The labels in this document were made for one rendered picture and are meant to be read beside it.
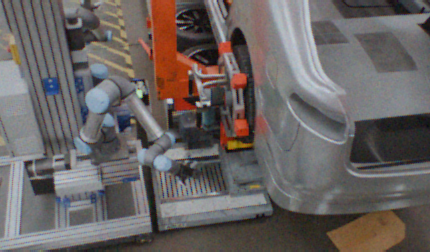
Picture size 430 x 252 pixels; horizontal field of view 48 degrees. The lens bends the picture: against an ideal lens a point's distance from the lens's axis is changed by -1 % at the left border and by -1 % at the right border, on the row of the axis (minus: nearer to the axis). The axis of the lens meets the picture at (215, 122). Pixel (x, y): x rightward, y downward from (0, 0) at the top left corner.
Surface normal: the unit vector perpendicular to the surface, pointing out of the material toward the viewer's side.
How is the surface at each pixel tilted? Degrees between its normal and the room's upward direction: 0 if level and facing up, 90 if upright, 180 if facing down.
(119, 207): 0
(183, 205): 0
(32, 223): 0
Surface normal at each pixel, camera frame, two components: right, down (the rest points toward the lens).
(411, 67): 0.09, -0.47
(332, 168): -0.22, 0.64
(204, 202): 0.03, -0.74
